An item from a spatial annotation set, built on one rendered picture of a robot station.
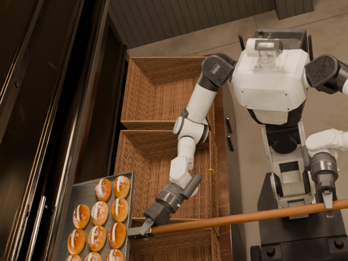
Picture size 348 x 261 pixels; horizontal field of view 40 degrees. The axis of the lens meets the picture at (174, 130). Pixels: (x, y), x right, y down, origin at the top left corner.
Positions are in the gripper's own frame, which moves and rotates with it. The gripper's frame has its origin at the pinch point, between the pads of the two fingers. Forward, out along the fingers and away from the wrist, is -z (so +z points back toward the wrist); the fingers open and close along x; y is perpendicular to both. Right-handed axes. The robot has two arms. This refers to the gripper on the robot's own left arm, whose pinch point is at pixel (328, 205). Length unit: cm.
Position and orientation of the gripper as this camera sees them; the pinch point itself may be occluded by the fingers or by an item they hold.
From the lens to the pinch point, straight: 164.2
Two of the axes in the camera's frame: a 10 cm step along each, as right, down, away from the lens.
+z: 0.9, -7.6, 6.4
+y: -9.5, 1.2, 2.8
